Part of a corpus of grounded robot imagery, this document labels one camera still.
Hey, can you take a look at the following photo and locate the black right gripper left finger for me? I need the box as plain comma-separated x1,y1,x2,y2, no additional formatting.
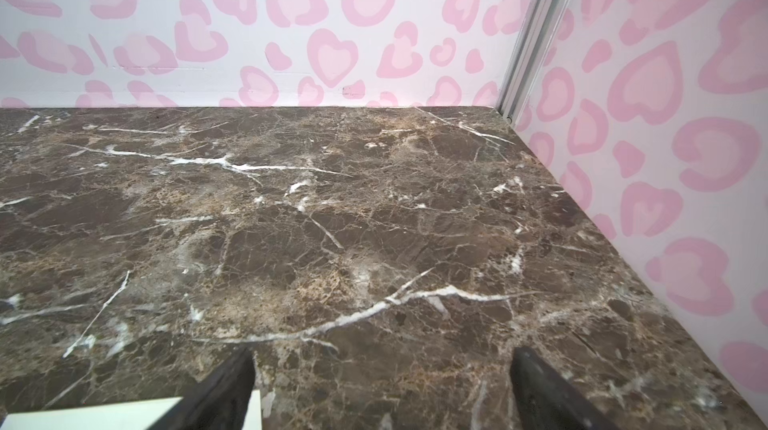
148,347,255,430

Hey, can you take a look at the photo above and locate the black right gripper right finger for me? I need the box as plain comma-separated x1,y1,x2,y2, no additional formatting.
509,346,619,430

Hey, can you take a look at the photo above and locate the aluminium corner frame post right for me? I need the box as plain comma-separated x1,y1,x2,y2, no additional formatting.
495,0,569,126

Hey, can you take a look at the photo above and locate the cream white envelope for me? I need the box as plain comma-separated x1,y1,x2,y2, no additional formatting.
0,389,264,430

